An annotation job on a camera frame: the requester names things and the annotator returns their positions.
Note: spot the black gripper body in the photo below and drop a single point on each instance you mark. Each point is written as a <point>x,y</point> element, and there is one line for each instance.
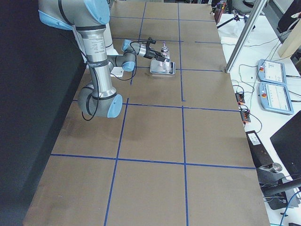
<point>149,53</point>

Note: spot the clear glass sauce bottle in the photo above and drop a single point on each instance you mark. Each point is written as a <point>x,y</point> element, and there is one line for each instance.
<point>166,67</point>

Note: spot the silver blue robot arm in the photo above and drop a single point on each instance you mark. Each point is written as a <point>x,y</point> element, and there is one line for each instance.
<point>90,18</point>

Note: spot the silver digital kitchen scale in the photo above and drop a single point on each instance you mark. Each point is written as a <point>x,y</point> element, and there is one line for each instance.
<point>155,68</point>

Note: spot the orange black connector block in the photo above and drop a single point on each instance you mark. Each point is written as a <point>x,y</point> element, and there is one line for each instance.
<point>240,98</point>

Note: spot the blue teach pendant far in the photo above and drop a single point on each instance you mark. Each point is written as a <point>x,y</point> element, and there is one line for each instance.
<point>271,71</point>

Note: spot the blue teach pendant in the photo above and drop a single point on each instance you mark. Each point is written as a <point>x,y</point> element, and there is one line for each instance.
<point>275,98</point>
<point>271,71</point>

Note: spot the blue teach pendant near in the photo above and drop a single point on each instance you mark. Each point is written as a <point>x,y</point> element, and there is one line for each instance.
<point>275,98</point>

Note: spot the black monitor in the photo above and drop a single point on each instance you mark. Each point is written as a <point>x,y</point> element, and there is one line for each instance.
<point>287,143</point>

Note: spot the black power box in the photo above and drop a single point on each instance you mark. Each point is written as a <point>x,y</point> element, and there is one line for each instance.
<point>268,171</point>

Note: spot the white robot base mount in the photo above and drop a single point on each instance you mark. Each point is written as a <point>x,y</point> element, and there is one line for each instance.
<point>117,71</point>

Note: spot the aluminium frame post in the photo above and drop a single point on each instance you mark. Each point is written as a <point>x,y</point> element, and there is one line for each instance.
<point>258,6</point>

